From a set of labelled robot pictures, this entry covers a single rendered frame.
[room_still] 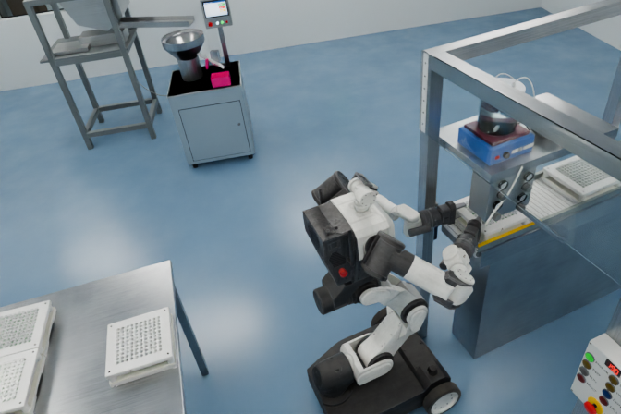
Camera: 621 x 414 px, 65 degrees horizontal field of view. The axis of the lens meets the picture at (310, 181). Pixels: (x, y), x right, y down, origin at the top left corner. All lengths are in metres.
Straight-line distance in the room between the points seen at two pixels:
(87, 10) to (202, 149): 1.59
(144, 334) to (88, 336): 0.29
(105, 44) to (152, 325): 3.53
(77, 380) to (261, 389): 1.10
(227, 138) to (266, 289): 1.63
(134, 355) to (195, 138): 2.71
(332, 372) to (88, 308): 1.15
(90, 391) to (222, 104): 2.75
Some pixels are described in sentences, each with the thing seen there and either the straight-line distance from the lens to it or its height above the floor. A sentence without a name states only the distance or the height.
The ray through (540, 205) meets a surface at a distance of 1.64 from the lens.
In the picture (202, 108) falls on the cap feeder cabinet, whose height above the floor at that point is 0.60.
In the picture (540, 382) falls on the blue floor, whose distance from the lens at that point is 2.99.
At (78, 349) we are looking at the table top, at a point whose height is 0.87.
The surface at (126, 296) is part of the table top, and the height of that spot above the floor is 0.87.
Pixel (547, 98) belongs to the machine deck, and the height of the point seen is 1.36.
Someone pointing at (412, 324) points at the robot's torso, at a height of 0.54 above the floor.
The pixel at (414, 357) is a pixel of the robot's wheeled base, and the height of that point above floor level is 0.19.
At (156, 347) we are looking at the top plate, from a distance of 2.02.
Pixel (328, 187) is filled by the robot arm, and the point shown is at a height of 1.25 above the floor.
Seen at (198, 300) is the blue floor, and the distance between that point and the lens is 3.39.
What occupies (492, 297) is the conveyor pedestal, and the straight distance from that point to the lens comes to 2.61.
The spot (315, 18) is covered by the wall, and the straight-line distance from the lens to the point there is 6.93.
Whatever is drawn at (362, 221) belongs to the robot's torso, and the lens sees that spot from 1.81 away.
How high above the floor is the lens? 2.46
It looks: 36 degrees down
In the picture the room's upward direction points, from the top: 7 degrees counter-clockwise
